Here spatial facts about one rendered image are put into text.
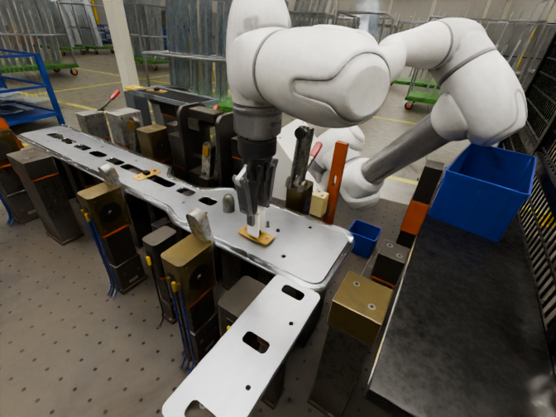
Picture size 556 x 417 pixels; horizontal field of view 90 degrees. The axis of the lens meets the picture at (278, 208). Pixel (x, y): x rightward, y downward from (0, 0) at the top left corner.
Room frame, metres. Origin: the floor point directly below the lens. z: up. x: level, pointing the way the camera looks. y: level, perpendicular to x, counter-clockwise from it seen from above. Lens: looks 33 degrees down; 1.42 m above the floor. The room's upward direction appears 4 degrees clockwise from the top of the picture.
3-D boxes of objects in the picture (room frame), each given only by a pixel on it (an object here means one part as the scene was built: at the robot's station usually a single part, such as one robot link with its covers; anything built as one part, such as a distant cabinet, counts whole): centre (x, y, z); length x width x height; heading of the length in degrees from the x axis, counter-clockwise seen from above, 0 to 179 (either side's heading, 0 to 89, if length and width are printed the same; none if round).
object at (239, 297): (0.35, 0.06, 0.84); 0.12 x 0.07 x 0.28; 150
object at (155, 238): (0.50, 0.28, 0.84); 0.10 x 0.05 x 0.29; 150
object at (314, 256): (0.79, 0.45, 1.00); 1.38 x 0.22 x 0.02; 60
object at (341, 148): (0.64, -0.14, 0.95); 0.03 x 0.01 x 0.50; 60
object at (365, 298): (0.31, -0.15, 0.88); 0.08 x 0.08 x 0.36; 60
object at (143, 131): (1.02, 0.48, 0.89); 0.12 x 0.08 x 0.38; 150
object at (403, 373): (0.52, -0.45, 1.01); 0.90 x 0.22 x 0.03; 150
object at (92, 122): (1.24, 0.85, 0.88); 0.12 x 0.07 x 0.36; 150
